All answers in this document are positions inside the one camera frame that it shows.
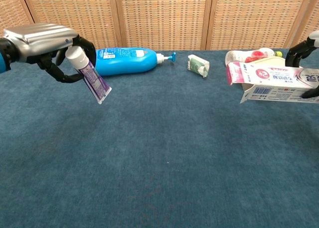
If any teal table cloth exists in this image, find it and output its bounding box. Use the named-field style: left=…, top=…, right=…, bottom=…
left=0, top=47, right=319, bottom=228

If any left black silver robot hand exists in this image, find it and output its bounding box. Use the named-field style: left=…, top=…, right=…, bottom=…
left=0, top=23, right=97, bottom=84

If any clear bottle with red label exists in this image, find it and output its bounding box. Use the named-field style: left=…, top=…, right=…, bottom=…
left=225, top=47, right=283, bottom=64

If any beige lidded food container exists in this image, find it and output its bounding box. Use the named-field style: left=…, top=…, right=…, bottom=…
left=250, top=56, right=287, bottom=64

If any purple white toothpaste tube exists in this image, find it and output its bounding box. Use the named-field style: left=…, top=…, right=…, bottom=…
left=65, top=45, right=112, bottom=105

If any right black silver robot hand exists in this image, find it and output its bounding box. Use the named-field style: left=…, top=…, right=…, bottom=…
left=285, top=30, right=319, bottom=99

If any blue pump lotion bottle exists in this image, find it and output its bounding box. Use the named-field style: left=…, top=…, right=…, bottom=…
left=94, top=47, right=177, bottom=77

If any white pink toothpaste box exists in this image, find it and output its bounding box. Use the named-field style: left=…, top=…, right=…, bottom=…
left=225, top=61, right=319, bottom=104

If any green white tissue pack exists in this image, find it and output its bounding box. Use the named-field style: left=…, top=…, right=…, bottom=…
left=187, top=54, right=210, bottom=78

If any woven rattan screen panel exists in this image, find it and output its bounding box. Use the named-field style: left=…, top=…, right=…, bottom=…
left=21, top=0, right=123, bottom=51
left=295, top=0, right=319, bottom=48
left=114, top=0, right=214, bottom=51
left=206, top=0, right=314, bottom=51
left=0, top=0, right=35, bottom=36

